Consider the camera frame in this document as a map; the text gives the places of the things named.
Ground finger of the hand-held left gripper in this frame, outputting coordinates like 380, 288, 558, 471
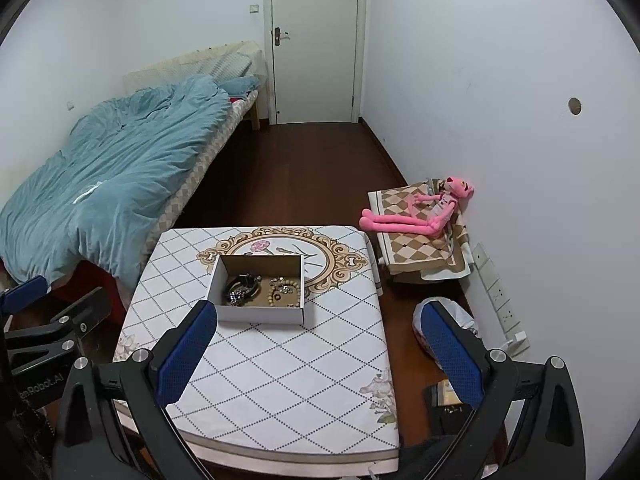
0, 275, 49, 314
5, 287, 112, 377

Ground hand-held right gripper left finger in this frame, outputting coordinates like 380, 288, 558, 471
52, 300, 219, 480

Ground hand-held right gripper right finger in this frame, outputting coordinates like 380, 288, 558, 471
420, 302, 587, 480

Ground black wristband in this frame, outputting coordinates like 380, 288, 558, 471
222, 272, 264, 305

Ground cardboard box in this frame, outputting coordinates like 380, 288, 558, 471
206, 253, 308, 325

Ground wooden bead bracelet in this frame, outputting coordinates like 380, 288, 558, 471
266, 275, 301, 309

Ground beige tissue box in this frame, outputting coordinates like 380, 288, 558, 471
434, 380, 462, 407

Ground white plastic bag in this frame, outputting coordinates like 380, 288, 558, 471
412, 296, 480, 362

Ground black box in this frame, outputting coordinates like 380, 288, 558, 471
424, 383, 475, 439

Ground white power strip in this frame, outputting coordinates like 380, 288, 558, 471
469, 242, 531, 357

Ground patterned white tablecloth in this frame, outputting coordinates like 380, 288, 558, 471
112, 225, 401, 467

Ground brown checkered cloth stool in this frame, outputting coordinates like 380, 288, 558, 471
367, 177, 474, 284

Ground pink plush toy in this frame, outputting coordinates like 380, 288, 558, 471
358, 175, 475, 237

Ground teal pillow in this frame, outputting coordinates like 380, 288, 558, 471
217, 76, 261, 97

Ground cream covered pillows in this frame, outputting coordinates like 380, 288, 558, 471
122, 40, 264, 97

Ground white door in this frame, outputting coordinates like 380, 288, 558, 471
263, 0, 367, 126

